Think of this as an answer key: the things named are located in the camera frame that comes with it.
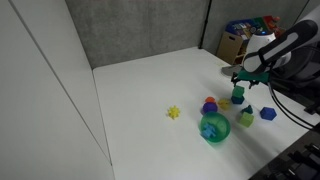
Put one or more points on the orange plastic toy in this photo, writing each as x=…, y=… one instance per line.
x=210, y=99

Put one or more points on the bright blue cube block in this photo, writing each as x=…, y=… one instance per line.
x=268, y=113

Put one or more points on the grey metal mounting plate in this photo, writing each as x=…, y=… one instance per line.
x=228, y=71

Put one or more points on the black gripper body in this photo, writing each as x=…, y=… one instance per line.
x=245, y=82

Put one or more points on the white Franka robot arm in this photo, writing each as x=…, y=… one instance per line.
x=286, y=43

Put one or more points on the wooden toy shelf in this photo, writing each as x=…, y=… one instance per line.
x=230, y=43

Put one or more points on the translucent green plastic bowl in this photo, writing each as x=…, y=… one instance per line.
x=218, y=133

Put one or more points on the lime green cube block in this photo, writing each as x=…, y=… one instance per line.
x=246, y=120

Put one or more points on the purple ball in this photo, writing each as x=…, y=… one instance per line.
x=210, y=107

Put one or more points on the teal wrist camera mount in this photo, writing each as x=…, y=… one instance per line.
x=255, y=76

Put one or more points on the yellow spiky toy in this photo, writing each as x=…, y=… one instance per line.
x=173, y=112

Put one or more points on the black tripod equipment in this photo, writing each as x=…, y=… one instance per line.
x=300, y=163

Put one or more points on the teal plastic toy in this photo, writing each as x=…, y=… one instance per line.
x=247, y=109

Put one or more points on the black vertical pole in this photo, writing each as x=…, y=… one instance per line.
x=205, y=23

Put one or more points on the yellow small block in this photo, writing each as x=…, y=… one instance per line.
x=224, y=104

